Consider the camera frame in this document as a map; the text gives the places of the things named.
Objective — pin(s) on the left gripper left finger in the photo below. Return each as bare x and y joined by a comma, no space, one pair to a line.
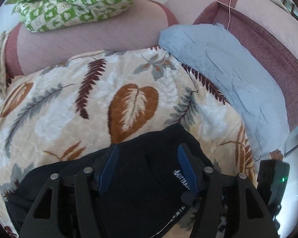
104,168

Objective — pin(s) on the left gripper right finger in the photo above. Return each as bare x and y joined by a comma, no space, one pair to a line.
192,168

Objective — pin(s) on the black pants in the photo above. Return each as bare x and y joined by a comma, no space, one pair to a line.
147,195

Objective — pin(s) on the black device green light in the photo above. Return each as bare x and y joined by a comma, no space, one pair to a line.
272,180

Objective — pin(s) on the leaf pattern plush blanket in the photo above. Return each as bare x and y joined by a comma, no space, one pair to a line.
65,112

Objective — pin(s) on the light blue pillow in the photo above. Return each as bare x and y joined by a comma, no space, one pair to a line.
249,88

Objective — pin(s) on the pink quilted headboard cushion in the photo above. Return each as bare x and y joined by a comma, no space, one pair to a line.
136,28

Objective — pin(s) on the pink quilted side cushion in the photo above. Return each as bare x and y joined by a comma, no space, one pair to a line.
267,31

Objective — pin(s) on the green white patterned quilt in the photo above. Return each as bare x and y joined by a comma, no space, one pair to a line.
48,15

